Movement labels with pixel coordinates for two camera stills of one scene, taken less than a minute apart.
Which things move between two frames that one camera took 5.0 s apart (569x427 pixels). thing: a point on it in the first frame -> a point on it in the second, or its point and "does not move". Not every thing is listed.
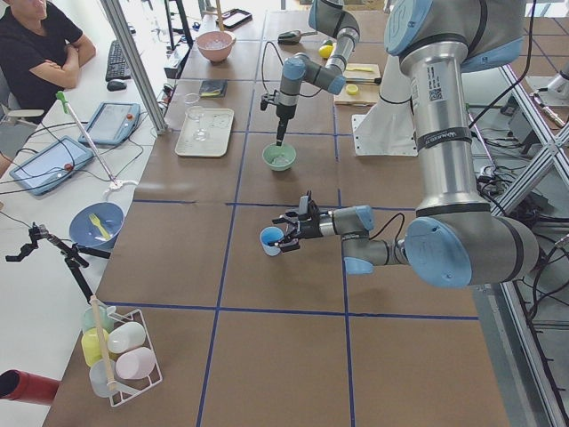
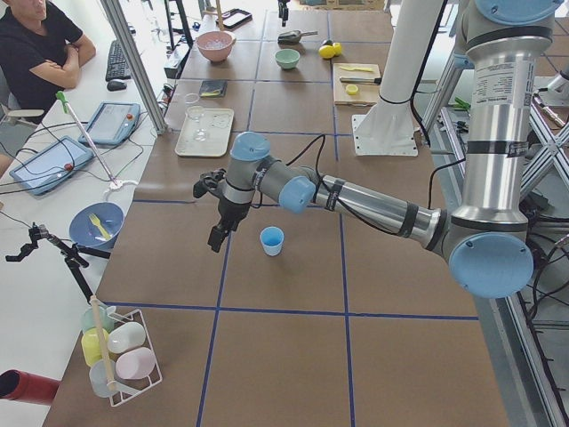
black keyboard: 116,66 does not move
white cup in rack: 125,336 does not move
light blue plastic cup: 271,234 does not move
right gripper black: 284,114 -> 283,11
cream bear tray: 205,131 does not move
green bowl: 279,158 -> 287,58
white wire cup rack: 137,366 does not move
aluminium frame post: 116,14 does not move
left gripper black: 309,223 -> 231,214
